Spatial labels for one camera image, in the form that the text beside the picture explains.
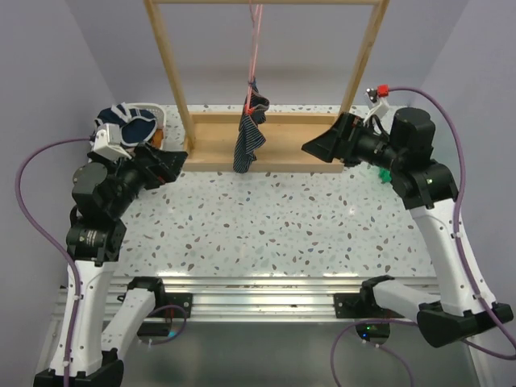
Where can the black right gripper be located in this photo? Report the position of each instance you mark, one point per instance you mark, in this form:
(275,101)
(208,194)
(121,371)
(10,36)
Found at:
(326,146)

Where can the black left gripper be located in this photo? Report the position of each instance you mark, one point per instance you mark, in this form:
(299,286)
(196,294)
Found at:
(152,166)

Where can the navy striped underwear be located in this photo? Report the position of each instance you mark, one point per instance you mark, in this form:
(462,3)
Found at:
(250,138)

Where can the red clothespin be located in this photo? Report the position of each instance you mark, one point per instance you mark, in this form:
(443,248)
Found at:
(248,109)

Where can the blue clothespin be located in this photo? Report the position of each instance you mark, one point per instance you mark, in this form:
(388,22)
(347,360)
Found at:
(252,84)

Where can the pink wire hanger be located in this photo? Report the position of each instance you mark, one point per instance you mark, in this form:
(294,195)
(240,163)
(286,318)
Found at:
(256,16)

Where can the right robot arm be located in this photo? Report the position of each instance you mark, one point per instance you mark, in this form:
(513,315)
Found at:
(465,305)

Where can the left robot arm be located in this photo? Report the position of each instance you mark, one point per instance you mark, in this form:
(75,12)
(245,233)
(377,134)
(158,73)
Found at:
(90,352)

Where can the navy white-trimmed underwear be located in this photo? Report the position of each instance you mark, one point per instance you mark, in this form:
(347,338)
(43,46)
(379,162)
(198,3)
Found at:
(116,114)

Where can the orange garment in basket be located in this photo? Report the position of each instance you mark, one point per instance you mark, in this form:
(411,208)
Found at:
(157,139)

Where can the wooden hanging rack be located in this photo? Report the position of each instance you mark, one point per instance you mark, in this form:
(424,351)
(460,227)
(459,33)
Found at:
(210,137)

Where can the white laundry basket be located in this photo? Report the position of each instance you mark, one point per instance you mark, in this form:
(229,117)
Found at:
(159,121)

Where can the green clothespin bin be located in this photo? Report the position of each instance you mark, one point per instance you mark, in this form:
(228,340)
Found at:
(380,175)

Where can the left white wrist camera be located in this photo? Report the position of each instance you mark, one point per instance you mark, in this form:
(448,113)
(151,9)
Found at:
(108,142)

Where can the aluminium mounting rail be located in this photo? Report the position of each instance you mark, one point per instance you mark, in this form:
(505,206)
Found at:
(262,299)

